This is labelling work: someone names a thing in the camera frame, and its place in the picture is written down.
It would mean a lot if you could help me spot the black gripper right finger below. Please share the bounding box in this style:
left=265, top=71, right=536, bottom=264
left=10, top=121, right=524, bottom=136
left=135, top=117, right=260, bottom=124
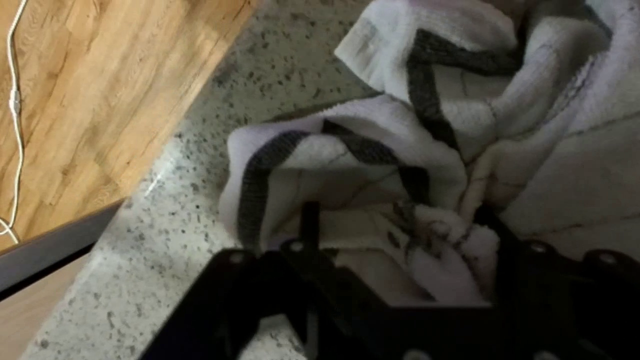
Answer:
left=398, top=209, right=640, bottom=360

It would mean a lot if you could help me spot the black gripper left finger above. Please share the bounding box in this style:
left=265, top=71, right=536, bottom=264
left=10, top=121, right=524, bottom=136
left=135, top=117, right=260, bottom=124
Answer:
left=138, top=202, right=402, bottom=360

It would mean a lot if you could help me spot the white floor cable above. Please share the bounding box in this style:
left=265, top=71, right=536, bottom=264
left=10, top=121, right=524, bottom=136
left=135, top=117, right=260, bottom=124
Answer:
left=0, top=0, right=33, bottom=246

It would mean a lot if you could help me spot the white cloth with black stripes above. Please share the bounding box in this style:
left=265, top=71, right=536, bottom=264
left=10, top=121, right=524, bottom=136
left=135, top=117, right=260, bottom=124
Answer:
left=219, top=0, right=640, bottom=310

